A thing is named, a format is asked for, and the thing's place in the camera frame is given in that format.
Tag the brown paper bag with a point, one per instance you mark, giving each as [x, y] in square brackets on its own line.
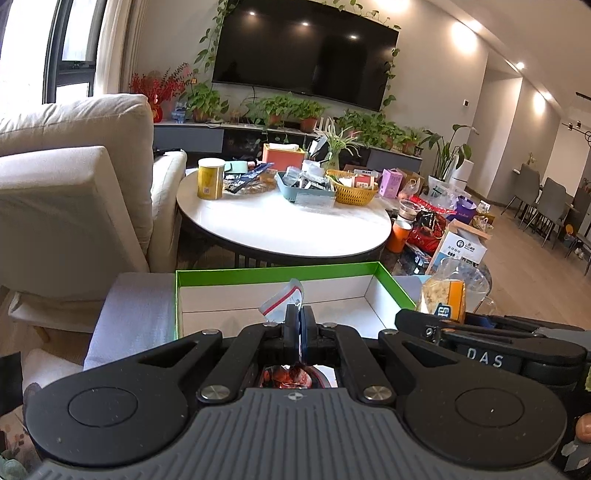
[411, 181]

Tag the yellow chip snack packet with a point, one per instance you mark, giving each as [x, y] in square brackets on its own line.
[445, 297]

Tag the cream sofa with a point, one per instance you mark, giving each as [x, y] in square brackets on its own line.
[69, 184]

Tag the red flower arrangement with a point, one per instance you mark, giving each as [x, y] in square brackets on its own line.
[157, 85]

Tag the spider plant in glass vase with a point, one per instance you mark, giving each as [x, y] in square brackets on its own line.
[337, 143]

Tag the white round coffee table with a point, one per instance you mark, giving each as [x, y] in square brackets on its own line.
[277, 226]

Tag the grey cloth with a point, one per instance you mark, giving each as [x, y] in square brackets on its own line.
[134, 314]

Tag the dark flat snack packets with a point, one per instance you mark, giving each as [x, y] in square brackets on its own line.
[247, 182]

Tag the clear red-striped snack packet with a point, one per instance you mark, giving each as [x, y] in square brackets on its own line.
[284, 300]

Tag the grey dining chair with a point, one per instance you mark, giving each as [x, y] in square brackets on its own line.
[524, 187]
[551, 203]

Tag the black-framed window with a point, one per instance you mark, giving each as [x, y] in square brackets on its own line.
[69, 46]

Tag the green cardboard box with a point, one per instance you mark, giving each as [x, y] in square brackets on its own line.
[277, 295]

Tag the white and blue carton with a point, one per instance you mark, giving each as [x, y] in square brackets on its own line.
[459, 249]

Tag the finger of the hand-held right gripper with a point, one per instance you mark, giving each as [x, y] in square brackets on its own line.
[503, 319]
[415, 323]

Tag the orange cup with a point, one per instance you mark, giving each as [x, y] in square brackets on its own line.
[398, 236]

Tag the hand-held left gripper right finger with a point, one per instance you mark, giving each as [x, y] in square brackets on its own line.
[309, 330]

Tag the yellow woven basket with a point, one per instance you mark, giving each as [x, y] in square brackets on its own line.
[353, 194]

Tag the purple paper bag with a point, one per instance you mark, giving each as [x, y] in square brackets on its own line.
[465, 210]

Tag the yellow canister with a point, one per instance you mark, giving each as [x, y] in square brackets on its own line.
[211, 180]

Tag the red gift bag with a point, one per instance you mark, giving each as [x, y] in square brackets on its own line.
[427, 233]

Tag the printed floor cushion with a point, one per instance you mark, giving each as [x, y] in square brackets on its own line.
[51, 367]

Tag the green potted plant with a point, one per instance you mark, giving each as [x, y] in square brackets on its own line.
[309, 113]
[203, 99]
[412, 141]
[272, 108]
[369, 127]

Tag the pink carton box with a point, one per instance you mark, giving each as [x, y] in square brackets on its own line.
[391, 183]

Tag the clear plastic pitcher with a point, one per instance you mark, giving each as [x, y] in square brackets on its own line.
[478, 281]

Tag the blue plastic basket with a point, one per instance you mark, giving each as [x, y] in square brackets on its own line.
[307, 194]

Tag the orange tissue box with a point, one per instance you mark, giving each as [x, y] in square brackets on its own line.
[282, 157]

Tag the large-leaf plant in white planter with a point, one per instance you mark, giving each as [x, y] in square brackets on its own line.
[450, 152]

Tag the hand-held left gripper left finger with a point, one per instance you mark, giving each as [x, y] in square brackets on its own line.
[292, 328]

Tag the wall-mounted black television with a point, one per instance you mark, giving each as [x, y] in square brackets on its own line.
[304, 50]

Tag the mint green box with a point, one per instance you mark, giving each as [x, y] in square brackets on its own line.
[236, 167]

